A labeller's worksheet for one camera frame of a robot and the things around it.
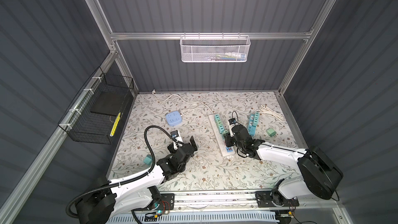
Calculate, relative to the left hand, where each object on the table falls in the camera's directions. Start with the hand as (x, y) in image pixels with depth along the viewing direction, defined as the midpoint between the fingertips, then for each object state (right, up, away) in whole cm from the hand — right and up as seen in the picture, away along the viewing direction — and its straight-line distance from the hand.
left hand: (186, 139), depth 82 cm
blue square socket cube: (-11, +10, +20) cm, 25 cm away
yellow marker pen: (-31, +10, -13) cm, 35 cm away
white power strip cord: (-30, +30, +41) cm, 59 cm away
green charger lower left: (+52, +2, +14) cm, 54 cm away
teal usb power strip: (+41, +6, +15) cm, 44 cm away
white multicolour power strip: (+22, -8, +5) cm, 23 cm away
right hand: (+23, +1, +7) cm, 24 cm away
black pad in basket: (-40, +20, -4) cm, 45 cm away
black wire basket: (-42, +14, -10) cm, 45 cm away
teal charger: (-22, -11, +3) cm, 25 cm away
